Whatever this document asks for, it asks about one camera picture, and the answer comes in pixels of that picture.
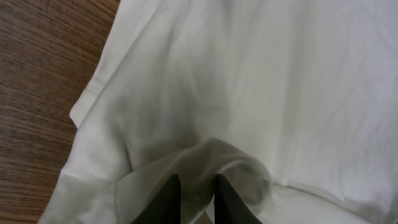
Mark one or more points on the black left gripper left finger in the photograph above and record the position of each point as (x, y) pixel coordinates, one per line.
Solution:
(165, 206)

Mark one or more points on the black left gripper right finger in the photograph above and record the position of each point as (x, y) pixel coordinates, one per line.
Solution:
(229, 207)

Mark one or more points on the white t-shirt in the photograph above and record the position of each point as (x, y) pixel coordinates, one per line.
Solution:
(294, 102)

